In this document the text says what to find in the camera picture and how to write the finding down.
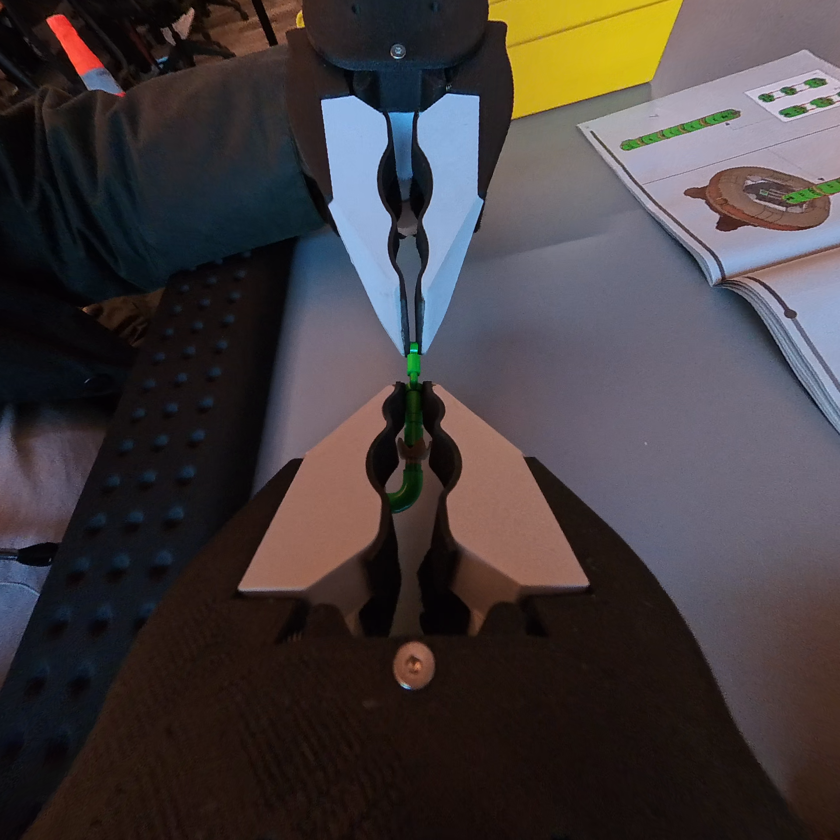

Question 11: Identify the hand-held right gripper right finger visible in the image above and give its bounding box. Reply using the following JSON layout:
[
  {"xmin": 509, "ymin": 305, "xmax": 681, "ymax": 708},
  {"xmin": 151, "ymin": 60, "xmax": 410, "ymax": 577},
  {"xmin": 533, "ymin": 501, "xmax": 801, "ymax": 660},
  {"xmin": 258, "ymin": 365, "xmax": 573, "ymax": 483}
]
[{"xmin": 423, "ymin": 382, "xmax": 589, "ymax": 636}]

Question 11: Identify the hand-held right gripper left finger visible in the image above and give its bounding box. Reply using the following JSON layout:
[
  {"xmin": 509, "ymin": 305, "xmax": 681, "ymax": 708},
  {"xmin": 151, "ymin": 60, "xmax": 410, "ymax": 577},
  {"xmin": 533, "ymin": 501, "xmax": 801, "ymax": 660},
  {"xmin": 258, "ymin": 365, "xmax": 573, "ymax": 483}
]
[{"xmin": 238, "ymin": 382, "xmax": 404, "ymax": 636}]

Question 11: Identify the person's left forearm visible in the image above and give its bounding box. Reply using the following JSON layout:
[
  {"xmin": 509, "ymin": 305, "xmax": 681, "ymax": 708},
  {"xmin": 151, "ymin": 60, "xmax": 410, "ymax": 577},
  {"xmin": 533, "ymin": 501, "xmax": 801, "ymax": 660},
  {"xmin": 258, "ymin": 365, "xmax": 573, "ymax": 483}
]
[{"xmin": 0, "ymin": 46, "xmax": 332, "ymax": 306}]

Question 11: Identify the black lanyard strap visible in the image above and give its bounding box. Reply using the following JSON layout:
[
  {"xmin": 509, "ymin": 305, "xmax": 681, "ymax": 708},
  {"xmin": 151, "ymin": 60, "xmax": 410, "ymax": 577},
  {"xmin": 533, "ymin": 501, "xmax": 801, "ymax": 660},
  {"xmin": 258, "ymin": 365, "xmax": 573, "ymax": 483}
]
[{"xmin": 0, "ymin": 541, "xmax": 60, "ymax": 568}]

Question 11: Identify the green hooked bamboo stem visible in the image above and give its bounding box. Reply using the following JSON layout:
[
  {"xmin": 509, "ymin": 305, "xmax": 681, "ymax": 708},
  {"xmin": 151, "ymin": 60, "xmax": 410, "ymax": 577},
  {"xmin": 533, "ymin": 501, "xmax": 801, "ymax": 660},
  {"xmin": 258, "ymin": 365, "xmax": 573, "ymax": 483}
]
[{"xmin": 387, "ymin": 377, "xmax": 431, "ymax": 514}]

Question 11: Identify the grey desk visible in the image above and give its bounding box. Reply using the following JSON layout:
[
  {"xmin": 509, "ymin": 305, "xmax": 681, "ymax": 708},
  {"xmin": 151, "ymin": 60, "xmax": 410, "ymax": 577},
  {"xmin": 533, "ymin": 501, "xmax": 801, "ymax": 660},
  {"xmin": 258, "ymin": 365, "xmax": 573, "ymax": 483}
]
[{"xmin": 252, "ymin": 0, "xmax": 840, "ymax": 840}]

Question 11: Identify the black perforated armrest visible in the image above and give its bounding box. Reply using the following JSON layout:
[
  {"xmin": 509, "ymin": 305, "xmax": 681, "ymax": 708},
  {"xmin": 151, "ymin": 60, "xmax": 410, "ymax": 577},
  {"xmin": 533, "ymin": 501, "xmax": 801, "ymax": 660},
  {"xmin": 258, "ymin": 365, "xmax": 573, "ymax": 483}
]
[{"xmin": 0, "ymin": 248, "xmax": 296, "ymax": 840}]

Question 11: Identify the orange striped traffic cone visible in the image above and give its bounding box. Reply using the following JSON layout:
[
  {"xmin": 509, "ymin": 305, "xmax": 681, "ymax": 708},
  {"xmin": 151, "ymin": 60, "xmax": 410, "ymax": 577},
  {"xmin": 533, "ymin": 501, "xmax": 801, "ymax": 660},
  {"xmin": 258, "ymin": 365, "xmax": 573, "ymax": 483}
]
[{"xmin": 47, "ymin": 13, "xmax": 127, "ymax": 99}]

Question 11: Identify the yellow plastic bin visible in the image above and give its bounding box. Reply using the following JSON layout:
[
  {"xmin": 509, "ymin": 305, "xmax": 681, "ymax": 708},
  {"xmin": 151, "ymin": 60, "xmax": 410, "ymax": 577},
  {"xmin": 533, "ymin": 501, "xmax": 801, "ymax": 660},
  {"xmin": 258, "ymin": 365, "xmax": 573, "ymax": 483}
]
[{"xmin": 489, "ymin": 0, "xmax": 685, "ymax": 120}]

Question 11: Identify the instruction booklet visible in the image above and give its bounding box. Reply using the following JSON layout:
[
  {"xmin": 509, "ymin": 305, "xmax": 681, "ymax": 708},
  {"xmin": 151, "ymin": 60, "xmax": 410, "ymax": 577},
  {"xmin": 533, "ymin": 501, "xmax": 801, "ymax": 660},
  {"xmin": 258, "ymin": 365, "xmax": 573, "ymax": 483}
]
[{"xmin": 577, "ymin": 49, "xmax": 840, "ymax": 434}]

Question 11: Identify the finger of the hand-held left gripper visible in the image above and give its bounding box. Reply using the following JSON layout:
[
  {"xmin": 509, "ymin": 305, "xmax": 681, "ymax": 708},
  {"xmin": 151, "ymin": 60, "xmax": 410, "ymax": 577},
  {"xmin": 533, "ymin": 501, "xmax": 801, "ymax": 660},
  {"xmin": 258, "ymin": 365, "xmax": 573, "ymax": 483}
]
[
  {"xmin": 412, "ymin": 94, "xmax": 484, "ymax": 357},
  {"xmin": 319, "ymin": 96, "xmax": 416, "ymax": 358}
]

